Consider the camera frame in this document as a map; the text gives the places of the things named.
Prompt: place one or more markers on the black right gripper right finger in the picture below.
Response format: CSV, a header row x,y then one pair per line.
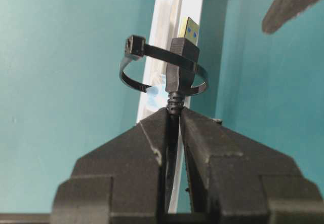
x,y
234,179

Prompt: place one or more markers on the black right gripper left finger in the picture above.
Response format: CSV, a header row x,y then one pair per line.
x,y
122,181

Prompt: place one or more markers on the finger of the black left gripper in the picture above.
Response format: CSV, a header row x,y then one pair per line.
x,y
281,11

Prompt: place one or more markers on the black zip tie loop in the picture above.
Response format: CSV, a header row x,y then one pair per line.
x,y
157,58

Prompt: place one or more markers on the aluminium extrusion frame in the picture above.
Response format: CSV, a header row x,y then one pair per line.
x,y
166,23

